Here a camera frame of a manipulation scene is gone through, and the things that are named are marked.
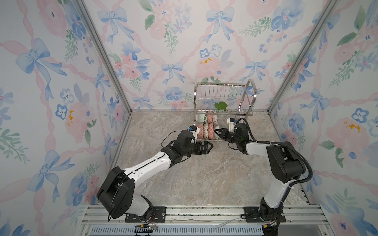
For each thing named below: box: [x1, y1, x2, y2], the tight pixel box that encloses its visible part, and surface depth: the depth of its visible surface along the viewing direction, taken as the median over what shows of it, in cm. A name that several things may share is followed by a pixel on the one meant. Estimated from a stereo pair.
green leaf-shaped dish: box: [214, 101, 228, 111], surface depth 87 cm
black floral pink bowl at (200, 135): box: [197, 122, 204, 140], surface depth 94 cm
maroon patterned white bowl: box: [202, 122, 209, 140], surface depth 94 cm
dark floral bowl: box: [208, 122, 215, 141], surface depth 94 cm
